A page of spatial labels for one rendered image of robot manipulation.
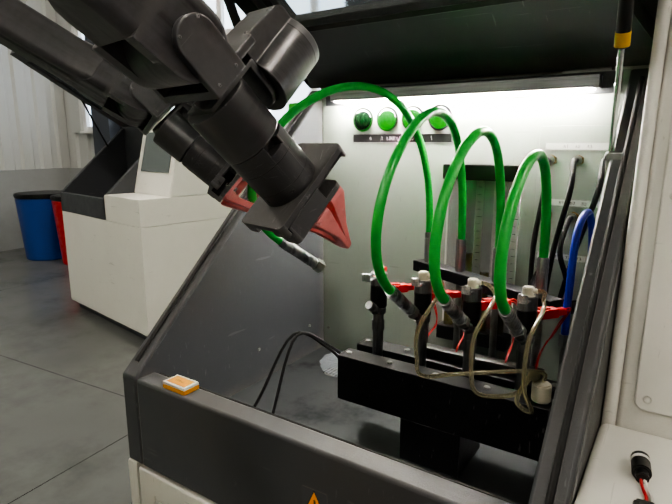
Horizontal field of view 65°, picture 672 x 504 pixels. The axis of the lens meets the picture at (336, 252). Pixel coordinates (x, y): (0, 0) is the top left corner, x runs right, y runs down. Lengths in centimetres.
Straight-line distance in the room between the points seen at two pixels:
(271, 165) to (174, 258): 329
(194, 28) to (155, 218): 324
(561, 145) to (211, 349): 75
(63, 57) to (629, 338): 82
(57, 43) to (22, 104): 718
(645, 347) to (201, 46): 62
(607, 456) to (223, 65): 58
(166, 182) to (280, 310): 263
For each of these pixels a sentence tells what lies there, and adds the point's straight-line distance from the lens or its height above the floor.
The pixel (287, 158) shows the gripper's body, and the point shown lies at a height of 132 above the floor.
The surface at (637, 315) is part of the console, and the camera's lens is 77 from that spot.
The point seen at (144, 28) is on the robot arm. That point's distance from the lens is 40.
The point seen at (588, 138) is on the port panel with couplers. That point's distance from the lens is 103.
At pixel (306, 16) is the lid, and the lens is 113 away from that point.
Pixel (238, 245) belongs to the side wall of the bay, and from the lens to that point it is 105.
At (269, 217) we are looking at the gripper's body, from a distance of 48.
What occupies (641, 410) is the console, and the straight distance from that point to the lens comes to 79.
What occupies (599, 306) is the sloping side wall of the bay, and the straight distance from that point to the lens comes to 72.
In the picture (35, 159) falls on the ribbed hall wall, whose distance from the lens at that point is 807.
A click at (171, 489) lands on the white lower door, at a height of 78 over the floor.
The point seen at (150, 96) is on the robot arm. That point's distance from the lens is 80.
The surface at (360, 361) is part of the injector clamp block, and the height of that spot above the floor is 98.
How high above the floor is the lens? 133
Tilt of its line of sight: 12 degrees down
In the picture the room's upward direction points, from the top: straight up
